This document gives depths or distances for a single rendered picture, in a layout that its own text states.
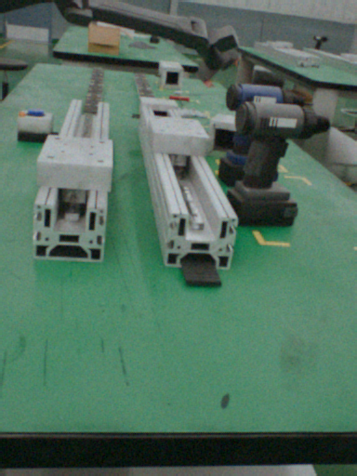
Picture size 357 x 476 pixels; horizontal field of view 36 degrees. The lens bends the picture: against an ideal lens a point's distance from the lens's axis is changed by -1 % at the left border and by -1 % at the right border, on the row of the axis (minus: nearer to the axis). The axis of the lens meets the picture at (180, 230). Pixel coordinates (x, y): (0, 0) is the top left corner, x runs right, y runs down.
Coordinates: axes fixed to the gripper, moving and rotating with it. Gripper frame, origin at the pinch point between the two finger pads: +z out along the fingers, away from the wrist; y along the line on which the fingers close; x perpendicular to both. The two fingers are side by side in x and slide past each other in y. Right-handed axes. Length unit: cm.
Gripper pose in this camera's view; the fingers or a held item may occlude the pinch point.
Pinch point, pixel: (223, 74)
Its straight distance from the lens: 190.7
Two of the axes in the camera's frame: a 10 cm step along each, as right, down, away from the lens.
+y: -7.3, 6.7, 1.6
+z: 3.8, 2.0, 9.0
